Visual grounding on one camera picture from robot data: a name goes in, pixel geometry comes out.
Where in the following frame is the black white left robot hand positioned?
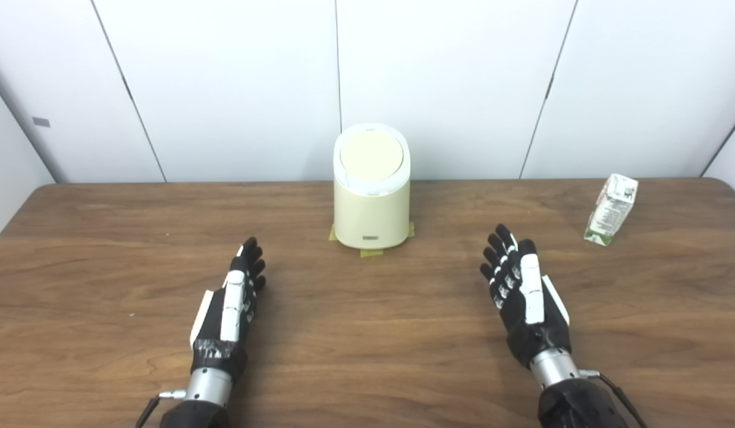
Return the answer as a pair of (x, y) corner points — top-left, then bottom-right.
(189, 237), (267, 381)

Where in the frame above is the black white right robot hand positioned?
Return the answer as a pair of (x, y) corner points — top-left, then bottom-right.
(479, 224), (571, 369)

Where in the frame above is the white green milk carton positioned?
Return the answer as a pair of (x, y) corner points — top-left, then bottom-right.
(583, 173), (639, 247)

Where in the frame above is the cream-colored round bin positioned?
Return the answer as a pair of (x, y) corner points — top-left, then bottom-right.
(333, 122), (412, 250)

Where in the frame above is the cream round bin lid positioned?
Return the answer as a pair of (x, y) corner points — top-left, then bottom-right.
(340, 130), (405, 182)

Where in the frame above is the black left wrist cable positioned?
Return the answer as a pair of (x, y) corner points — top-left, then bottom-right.
(136, 389), (187, 428)

